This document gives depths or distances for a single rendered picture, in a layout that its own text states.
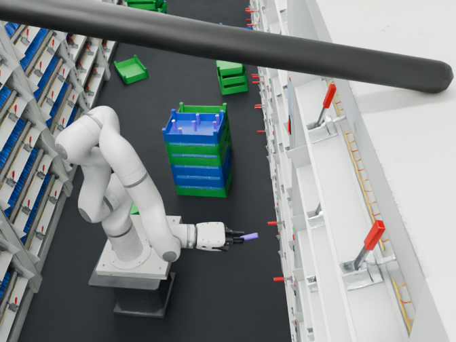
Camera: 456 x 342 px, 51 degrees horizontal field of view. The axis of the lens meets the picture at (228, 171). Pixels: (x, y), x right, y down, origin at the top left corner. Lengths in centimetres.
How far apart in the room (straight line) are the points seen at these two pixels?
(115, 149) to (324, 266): 87
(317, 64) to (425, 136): 9
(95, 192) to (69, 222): 115
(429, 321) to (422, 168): 10
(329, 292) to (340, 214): 20
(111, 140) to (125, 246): 70
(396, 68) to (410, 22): 14
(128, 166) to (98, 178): 27
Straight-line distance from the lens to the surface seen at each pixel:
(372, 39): 48
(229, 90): 370
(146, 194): 158
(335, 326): 77
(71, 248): 282
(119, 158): 151
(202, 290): 242
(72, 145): 159
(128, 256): 216
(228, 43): 34
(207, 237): 169
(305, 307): 125
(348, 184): 67
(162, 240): 160
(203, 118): 273
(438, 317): 26
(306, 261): 108
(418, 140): 36
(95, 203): 186
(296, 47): 35
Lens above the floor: 195
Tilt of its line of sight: 41 degrees down
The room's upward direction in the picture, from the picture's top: 8 degrees counter-clockwise
